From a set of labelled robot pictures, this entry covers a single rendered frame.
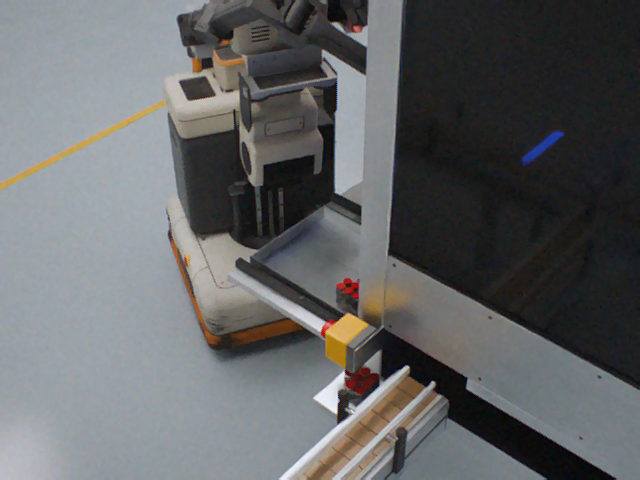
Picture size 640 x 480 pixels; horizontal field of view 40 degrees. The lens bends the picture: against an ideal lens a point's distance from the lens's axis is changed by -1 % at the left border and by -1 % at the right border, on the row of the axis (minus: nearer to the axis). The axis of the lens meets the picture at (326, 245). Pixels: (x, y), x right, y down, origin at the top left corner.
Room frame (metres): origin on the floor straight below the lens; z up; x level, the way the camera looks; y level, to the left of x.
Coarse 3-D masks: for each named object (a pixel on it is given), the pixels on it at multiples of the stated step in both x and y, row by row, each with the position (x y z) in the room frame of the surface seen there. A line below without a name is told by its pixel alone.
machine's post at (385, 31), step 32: (384, 0) 1.23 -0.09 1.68; (384, 32) 1.23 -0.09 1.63; (384, 64) 1.23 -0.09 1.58; (384, 96) 1.23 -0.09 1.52; (384, 128) 1.22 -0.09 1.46; (384, 160) 1.22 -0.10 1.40; (384, 192) 1.22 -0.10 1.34; (384, 224) 1.22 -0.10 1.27; (384, 256) 1.21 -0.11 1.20; (384, 288) 1.21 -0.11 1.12; (384, 352) 1.22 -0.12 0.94
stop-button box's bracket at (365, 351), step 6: (378, 330) 1.20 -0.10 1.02; (384, 330) 1.21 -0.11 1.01; (372, 336) 1.18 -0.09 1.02; (378, 336) 1.19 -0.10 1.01; (366, 342) 1.17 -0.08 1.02; (372, 342) 1.18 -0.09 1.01; (378, 342) 1.20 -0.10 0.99; (360, 348) 1.15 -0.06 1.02; (366, 348) 1.17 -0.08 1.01; (372, 348) 1.18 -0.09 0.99; (378, 348) 1.20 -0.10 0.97; (354, 354) 1.14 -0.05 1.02; (360, 354) 1.15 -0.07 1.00; (366, 354) 1.17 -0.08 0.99; (372, 354) 1.18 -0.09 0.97; (354, 360) 1.14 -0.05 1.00; (360, 360) 1.15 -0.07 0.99; (366, 360) 1.17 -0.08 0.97; (354, 366) 1.14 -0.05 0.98; (360, 366) 1.15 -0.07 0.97; (354, 372) 1.14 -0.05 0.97
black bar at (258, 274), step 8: (240, 264) 1.54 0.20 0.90; (248, 264) 1.53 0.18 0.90; (248, 272) 1.52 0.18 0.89; (256, 272) 1.51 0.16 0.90; (264, 272) 1.51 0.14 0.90; (264, 280) 1.49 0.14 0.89; (272, 280) 1.48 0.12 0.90; (272, 288) 1.47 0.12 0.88; (280, 288) 1.45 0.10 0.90; (288, 288) 1.45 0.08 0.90; (288, 296) 1.44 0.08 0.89; (296, 296) 1.43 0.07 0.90; (304, 296) 1.43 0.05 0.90; (304, 304) 1.41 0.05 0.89; (312, 304) 1.40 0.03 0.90; (312, 312) 1.39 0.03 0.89; (320, 312) 1.38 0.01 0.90; (328, 312) 1.37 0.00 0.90; (336, 320) 1.35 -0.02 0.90
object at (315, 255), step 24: (312, 216) 1.70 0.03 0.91; (336, 216) 1.71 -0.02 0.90; (288, 240) 1.64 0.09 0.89; (312, 240) 1.64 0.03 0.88; (336, 240) 1.64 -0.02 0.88; (264, 264) 1.52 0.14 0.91; (288, 264) 1.55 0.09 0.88; (312, 264) 1.55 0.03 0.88; (336, 264) 1.55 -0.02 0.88; (312, 288) 1.47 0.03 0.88; (336, 288) 1.47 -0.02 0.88; (336, 312) 1.37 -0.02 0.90
